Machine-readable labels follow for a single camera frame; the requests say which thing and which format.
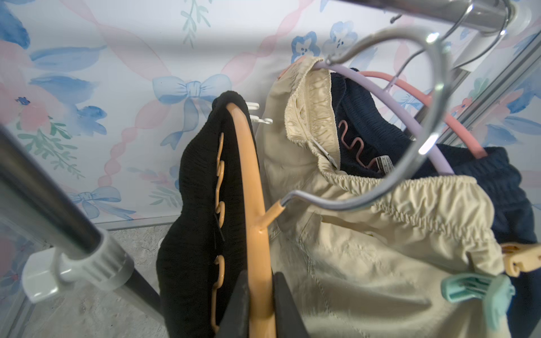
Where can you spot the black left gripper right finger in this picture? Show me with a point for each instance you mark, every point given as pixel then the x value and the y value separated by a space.
pixel 289 323

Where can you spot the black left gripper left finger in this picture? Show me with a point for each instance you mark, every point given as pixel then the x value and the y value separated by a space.
pixel 235 322

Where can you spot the black shorts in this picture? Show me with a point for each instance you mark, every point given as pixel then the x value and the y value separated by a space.
pixel 205 250

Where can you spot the orange clothes hanger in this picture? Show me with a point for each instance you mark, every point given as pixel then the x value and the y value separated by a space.
pixel 262 316

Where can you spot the white clothespin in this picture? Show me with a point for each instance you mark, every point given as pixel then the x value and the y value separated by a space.
pixel 255 116

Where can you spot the beige shorts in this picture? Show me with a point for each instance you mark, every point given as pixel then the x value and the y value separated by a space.
pixel 376 271

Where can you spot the navy blue shorts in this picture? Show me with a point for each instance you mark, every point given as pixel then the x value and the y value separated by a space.
pixel 364 135

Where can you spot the lilac clothes hanger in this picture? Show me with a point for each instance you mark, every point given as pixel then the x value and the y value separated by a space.
pixel 405 114

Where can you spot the pink clothes hanger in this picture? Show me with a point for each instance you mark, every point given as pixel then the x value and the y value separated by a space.
pixel 439 114

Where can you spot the white metal clothes rack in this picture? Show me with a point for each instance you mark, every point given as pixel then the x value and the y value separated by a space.
pixel 99 100

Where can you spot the mint green clothespin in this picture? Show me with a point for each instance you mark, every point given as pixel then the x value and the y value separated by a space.
pixel 495 293

